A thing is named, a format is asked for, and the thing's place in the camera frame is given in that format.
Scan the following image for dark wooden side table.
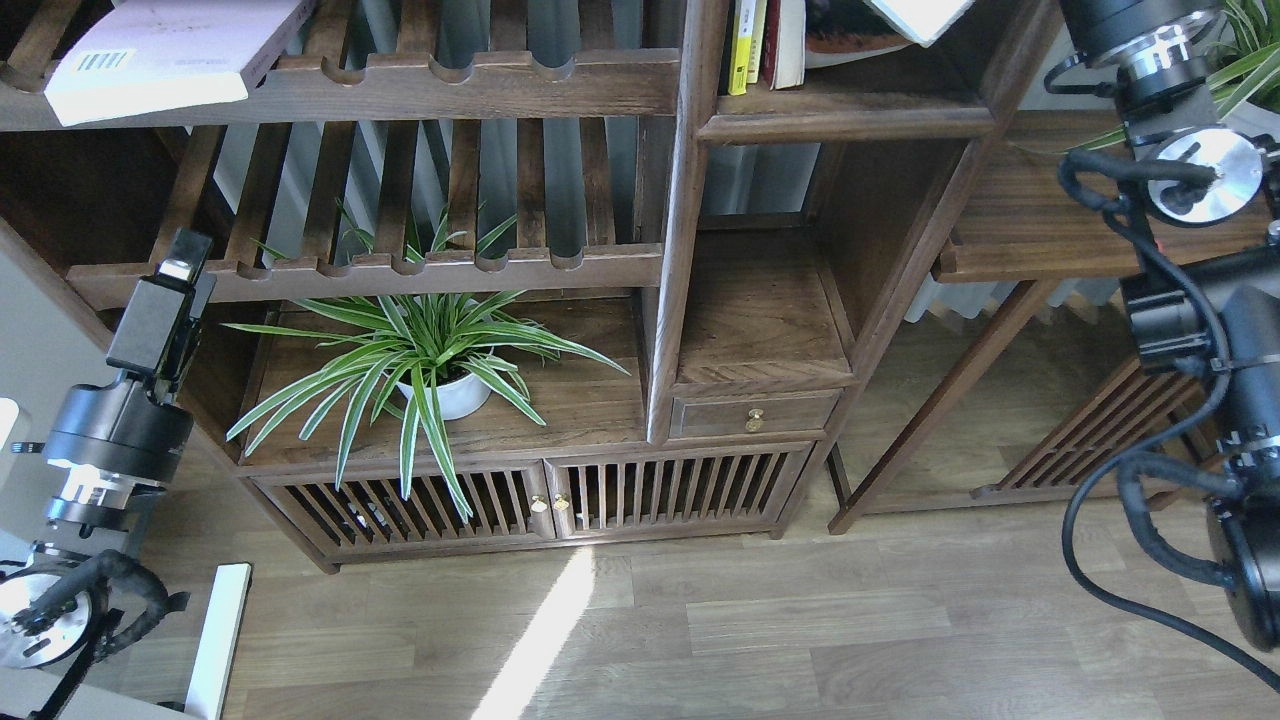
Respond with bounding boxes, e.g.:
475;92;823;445
828;110;1196;534

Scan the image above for right slatted cabinet door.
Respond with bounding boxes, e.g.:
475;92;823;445
545;442;812;542

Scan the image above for pale pink white book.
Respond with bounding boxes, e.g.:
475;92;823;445
44;1;316;126

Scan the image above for yellow upright book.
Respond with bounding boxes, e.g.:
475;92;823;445
724;0;756;96

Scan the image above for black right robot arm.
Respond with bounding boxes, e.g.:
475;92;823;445
1044;1;1279;687

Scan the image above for spider plant white pot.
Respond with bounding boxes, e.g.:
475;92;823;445
221;199;631;524
1075;0;1280;151

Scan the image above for white book red stamp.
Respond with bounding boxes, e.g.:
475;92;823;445
867;0;974;47

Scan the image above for small wooden drawer brass knob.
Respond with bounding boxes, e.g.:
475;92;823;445
669;389;841;438

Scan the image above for dark red upright book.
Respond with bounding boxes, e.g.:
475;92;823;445
756;0;781;90

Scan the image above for dark wooden bookshelf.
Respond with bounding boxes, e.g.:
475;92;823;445
3;1;1060;536

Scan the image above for left slatted cabinet door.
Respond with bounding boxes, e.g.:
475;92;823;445
246;461;557;573

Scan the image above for slatted cabinet door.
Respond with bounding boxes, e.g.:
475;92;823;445
246;461;557;573
545;442;812;542

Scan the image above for grey white cabinet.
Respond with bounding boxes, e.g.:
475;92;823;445
1;224;157;561

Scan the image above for red planet cover book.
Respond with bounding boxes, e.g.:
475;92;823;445
772;1;913;90

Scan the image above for right spider plant white pot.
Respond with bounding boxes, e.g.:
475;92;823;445
1075;0;1280;151

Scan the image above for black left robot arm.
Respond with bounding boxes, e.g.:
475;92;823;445
3;228;216;719

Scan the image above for white board on floor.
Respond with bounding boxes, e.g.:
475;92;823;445
183;562;253;719

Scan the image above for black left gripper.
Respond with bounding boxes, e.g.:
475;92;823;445
106;229;215;393

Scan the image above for cream thin upright book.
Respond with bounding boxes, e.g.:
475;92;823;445
744;1;767;86

